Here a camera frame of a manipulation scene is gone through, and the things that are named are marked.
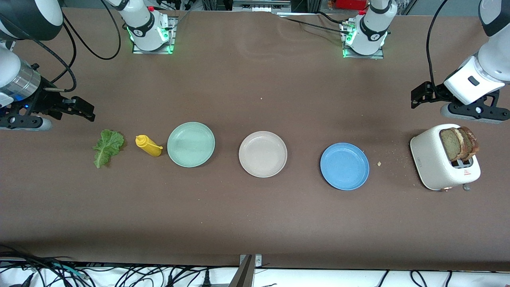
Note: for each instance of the beige round plate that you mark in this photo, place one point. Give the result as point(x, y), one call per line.
point(263, 154)

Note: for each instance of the green round plate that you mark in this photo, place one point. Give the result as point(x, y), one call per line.
point(191, 144)

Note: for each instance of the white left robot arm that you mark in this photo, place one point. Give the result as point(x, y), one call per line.
point(372, 28)

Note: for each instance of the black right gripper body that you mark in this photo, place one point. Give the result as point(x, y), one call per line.
point(44, 102)

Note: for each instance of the white two-slot toaster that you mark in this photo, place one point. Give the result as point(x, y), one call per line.
point(430, 159)

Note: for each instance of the yellow mustard squeeze bottle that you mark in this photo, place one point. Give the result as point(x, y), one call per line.
point(149, 146)

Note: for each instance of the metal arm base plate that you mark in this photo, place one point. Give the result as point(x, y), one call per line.
point(358, 57)
point(172, 40)

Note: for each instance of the black power plug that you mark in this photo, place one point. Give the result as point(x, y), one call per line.
point(206, 281)

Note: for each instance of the red box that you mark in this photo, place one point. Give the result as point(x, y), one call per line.
point(350, 4)

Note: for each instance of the blue round plate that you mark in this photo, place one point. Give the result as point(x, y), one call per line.
point(344, 166)

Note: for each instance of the light crust bread slice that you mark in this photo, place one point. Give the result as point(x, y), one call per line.
point(450, 143)

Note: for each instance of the green lettuce leaf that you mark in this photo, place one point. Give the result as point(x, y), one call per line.
point(107, 145)

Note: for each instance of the dark crust bread slice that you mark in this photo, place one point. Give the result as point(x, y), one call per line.
point(473, 141)

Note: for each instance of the metal table edge bracket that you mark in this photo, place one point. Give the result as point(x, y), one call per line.
point(247, 275)

